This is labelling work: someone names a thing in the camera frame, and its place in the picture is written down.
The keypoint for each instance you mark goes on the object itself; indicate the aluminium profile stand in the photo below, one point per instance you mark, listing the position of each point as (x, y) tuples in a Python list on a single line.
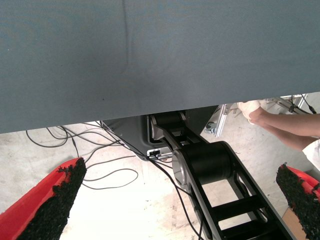
[(220, 122)]

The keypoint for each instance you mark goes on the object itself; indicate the dark grey table cloth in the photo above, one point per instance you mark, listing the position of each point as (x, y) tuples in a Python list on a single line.
[(150, 50)]

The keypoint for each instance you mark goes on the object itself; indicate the white gloved person hand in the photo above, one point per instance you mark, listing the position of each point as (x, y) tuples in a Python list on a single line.
[(247, 107)]

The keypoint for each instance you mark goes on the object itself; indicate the aluminium profile rail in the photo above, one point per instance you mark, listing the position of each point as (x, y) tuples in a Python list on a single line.
[(277, 101)]

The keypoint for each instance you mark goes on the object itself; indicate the black linked robot frame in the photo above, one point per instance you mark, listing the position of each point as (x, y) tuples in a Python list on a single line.
[(207, 160)]

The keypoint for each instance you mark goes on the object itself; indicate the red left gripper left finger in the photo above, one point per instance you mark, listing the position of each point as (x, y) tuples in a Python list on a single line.
[(37, 200)]

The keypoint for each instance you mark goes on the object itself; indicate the dark grey robot base housing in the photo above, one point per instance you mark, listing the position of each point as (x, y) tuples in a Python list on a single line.
[(130, 135)]

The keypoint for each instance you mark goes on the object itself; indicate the bare person forearm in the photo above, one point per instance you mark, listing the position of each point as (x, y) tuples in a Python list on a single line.
[(287, 138), (287, 122)]

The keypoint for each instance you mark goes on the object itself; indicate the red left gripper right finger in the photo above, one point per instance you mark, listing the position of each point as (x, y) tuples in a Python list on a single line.
[(303, 197)]

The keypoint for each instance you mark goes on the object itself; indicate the white garment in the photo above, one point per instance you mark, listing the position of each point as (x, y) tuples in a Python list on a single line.
[(313, 152)]

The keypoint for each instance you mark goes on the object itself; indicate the brown cardboard piece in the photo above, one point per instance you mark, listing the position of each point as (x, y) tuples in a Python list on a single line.
[(293, 222)]

